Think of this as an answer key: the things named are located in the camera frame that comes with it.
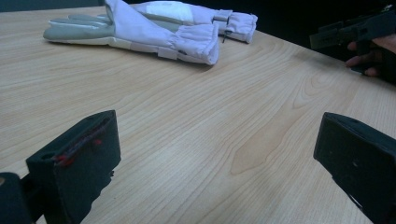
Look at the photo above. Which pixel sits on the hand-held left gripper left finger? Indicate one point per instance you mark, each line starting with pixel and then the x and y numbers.
pixel 81 168

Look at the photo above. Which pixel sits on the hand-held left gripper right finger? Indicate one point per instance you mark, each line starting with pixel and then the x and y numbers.
pixel 358 161

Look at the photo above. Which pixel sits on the lavender glove with white patch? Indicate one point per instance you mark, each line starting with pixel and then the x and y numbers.
pixel 199 15

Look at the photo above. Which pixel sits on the lavender glove with grey palm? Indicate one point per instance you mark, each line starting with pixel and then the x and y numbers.
pixel 140 31

